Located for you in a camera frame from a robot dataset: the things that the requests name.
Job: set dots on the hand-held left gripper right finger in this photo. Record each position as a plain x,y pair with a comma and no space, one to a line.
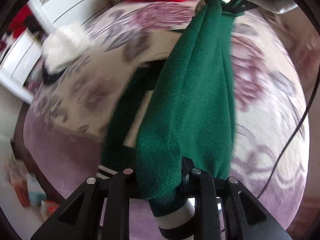
197,180

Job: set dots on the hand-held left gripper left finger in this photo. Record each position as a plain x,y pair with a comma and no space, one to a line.
122,180

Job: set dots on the green varsity jacket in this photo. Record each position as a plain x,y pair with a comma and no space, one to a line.
195,92

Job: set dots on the red hanging clothes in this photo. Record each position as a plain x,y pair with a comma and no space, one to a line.
21,22

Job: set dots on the floral rose blanket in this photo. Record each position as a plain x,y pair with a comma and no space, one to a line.
270,135

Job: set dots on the dark cloth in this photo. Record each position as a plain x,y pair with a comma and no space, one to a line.
52,76

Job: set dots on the white wardrobe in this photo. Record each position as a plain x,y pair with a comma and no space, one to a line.
62,5
72,2

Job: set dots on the white folded fluffy blanket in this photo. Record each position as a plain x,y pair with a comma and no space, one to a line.
65,45

